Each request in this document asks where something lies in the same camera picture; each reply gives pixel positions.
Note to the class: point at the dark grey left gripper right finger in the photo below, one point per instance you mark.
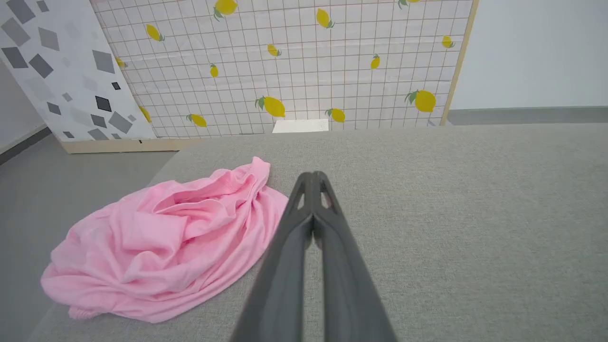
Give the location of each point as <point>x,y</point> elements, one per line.
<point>346,285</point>

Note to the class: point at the grey fabric sofa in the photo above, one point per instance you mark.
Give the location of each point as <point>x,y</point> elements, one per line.
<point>451,213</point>

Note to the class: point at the white box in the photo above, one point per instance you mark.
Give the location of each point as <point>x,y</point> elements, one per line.
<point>300,126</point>

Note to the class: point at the grey terrazzo print panel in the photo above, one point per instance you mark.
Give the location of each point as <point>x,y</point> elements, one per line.
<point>71,71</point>

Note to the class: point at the lemon print partition panel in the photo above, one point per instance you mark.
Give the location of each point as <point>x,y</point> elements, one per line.
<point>304,66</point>

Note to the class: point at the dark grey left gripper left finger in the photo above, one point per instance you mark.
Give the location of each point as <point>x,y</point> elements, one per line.
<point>285,266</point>

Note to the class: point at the pink cloth garment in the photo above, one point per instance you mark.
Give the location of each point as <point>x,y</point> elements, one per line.
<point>156,247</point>

